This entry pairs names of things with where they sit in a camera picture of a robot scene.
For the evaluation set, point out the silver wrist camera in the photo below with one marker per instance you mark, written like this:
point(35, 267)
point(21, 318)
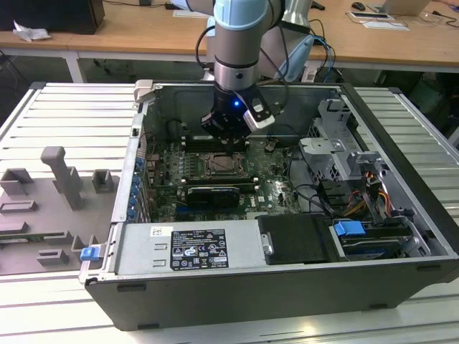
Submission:
point(208, 76)

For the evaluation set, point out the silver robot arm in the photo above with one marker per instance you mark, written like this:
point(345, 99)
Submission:
point(236, 50)

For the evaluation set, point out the black silver PC case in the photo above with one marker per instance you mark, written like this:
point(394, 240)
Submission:
point(251, 304)

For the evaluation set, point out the black office chair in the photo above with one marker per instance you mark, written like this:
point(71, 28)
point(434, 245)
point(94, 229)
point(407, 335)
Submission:
point(434, 104)

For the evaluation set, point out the black computer tower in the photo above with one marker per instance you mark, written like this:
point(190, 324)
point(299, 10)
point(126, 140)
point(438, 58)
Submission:
point(50, 14)

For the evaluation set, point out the black rating label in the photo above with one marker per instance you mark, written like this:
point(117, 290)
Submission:
point(199, 247)

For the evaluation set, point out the white power adapter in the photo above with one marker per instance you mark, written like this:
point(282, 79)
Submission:
point(309, 75)

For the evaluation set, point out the white paper sheet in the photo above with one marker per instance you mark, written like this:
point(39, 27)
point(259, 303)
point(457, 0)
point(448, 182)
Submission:
point(387, 25)

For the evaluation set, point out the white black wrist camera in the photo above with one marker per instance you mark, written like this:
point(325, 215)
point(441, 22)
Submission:
point(260, 116)

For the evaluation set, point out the black plastic shroud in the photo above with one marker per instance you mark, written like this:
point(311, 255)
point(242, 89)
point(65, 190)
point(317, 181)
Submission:
point(294, 236)

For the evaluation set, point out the crumpled white paper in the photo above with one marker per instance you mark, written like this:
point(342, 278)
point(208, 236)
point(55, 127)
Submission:
point(30, 33)

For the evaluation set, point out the silver green CPU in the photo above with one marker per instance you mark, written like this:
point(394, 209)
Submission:
point(229, 165)

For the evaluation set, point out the green RAM stick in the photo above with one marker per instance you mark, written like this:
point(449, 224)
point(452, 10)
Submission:
point(21, 237)

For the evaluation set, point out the black graphics card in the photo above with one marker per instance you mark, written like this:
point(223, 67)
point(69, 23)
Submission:
point(211, 197)

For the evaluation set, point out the CPU socket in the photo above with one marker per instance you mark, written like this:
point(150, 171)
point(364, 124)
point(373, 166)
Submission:
point(205, 172)

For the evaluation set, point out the silver coin battery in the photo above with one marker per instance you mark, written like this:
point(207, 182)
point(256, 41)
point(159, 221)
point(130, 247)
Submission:
point(269, 145)

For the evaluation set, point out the pale blue teach pendant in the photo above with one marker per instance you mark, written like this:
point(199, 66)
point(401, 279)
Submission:
point(299, 59)

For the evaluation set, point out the short wooden desk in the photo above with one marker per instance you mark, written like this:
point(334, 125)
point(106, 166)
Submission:
point(36, 46)

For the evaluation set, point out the blue card retainer clip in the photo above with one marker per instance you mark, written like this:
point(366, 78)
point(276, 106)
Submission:
point(132, 214)
point(133, 203)
point(136, 188)
point(139, 165)

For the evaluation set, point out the green motherboard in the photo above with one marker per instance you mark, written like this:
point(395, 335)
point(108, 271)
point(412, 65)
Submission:
point(272, 200)

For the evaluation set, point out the blue case latch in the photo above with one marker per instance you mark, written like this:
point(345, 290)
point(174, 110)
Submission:
point(89, 253)

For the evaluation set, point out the silver power supply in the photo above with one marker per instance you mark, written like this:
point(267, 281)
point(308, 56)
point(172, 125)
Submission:
point(136, 251)

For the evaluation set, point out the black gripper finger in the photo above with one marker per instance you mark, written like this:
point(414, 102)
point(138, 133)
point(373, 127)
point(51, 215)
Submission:
point(234, 145)

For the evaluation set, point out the black computer mouse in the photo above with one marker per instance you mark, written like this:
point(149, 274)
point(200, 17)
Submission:
point(358, 5)

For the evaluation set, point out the grey parts rack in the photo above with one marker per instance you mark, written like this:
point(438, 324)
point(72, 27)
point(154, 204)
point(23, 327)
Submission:
point(36, 215)

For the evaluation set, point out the hard disk drive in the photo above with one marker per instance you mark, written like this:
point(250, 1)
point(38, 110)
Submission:
point(373, 247)

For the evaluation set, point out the grey laptop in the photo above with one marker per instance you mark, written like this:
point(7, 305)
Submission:
point(401, 6)

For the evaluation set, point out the long wooden desk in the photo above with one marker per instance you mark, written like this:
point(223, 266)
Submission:
point(143, 36)

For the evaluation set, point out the blue disk carrier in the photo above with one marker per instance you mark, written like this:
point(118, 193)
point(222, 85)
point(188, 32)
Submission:
point(348, 228)

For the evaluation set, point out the silver drive cage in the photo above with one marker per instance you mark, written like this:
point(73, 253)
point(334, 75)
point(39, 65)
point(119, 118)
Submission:
point(322, 157)

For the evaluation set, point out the black RAM slot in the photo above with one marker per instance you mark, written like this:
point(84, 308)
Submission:
point(195, 149)
point(195, 141)
point(251, 179)
point(195, 137)
point(195, 145)
point(247, 184)

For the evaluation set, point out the white flat device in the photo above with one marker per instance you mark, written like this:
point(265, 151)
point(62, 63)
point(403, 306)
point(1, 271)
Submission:
point(369, 15)

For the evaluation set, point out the white paper strip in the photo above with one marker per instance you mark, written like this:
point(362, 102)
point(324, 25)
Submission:
point(190, 14)

